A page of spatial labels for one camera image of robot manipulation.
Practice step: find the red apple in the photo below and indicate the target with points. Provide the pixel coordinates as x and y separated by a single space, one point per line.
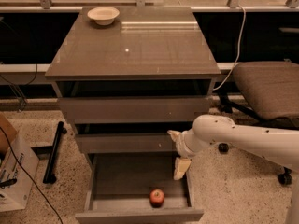
156 198

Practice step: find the grey top drawer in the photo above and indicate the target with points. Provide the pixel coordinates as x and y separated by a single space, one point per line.
121 101

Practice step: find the black metal bar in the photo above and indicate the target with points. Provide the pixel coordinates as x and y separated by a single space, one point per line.
49 177

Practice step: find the brown cardboard box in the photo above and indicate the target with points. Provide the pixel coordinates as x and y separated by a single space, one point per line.
7 134

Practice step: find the grey office chair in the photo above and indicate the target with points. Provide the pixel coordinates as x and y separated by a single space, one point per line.
271 90

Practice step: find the grey drawer cabinet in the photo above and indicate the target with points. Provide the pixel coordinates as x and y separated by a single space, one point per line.
142 43

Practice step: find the grey middle drawer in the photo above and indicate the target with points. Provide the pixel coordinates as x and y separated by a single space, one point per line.
128 137

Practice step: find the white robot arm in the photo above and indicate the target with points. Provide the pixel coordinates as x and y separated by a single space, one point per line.
280 146

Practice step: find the white cardboard box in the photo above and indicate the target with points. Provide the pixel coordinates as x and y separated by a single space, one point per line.
15 194

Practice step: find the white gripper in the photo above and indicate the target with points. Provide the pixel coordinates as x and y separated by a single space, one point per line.
180 146

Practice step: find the white bowl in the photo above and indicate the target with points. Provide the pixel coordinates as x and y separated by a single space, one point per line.
103 15

